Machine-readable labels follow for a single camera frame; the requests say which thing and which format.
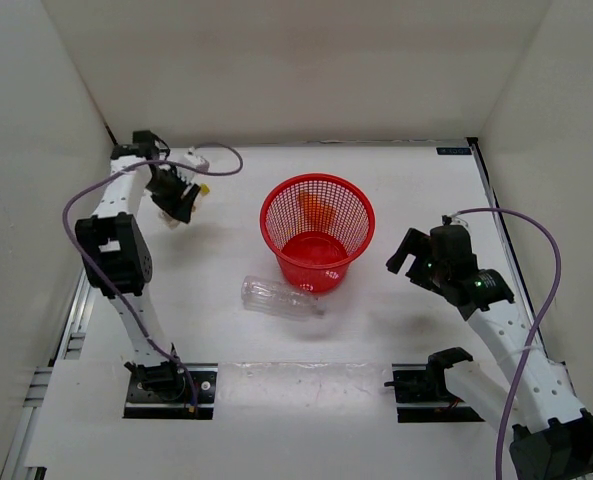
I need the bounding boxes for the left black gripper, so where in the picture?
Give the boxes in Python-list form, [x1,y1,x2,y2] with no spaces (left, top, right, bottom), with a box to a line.
[146,165,202,224]

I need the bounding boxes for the clear bottle with yellow label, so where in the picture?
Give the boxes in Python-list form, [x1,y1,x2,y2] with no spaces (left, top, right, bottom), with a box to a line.
[159,183,210,230]

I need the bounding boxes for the orange juice plastic bottle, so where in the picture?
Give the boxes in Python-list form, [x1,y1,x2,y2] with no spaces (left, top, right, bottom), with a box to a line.
[297,191,336,230]

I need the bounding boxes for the large clear plastic bottle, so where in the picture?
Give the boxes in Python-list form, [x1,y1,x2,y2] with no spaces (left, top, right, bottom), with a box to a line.
[241,276,326,320]

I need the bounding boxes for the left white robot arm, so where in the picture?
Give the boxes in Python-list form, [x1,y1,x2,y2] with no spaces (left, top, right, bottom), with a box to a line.
[74,130,204,406]

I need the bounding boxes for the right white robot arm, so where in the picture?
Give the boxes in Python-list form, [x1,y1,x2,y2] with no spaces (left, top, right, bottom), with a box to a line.
[386,224,593,479]

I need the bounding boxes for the red mesh plastic bin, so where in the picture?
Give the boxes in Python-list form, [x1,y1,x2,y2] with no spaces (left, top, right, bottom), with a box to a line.
[259,173,375,294]

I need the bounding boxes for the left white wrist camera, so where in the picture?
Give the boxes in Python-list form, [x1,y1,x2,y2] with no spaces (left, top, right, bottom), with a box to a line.
[184,147,210,173]

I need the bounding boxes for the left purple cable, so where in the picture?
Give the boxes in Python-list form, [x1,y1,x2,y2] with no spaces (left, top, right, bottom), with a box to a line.
[62,142,244,401]

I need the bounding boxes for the right black frame rail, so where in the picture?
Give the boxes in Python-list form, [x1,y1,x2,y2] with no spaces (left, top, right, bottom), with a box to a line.
[466,137,550,363]

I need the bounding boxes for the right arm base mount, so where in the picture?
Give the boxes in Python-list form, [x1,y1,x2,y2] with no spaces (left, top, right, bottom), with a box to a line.
[384,347,483,424]

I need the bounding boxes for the left aluminium frame rail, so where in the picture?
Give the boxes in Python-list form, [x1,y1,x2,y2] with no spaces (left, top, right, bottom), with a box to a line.
[0,273,93,480]

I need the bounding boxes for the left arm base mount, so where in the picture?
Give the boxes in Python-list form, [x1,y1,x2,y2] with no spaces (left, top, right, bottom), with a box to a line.
[123,362,218,420]

